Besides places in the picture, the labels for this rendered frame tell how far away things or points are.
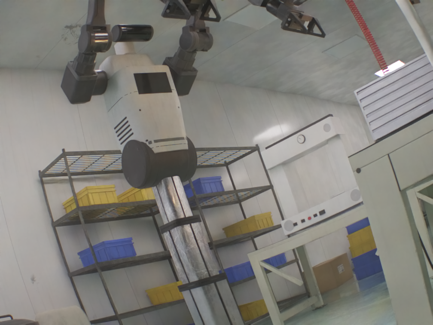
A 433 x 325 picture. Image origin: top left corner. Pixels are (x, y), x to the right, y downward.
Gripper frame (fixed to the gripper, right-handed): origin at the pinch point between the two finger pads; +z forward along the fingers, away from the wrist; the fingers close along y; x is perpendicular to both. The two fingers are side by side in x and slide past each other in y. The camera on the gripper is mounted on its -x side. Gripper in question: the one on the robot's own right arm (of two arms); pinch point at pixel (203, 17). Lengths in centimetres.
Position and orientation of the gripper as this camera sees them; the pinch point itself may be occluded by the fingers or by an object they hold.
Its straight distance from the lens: 124.3
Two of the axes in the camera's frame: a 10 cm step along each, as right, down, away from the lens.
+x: -3.7, 7.9, 4.9
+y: 7.1, -0.9, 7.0
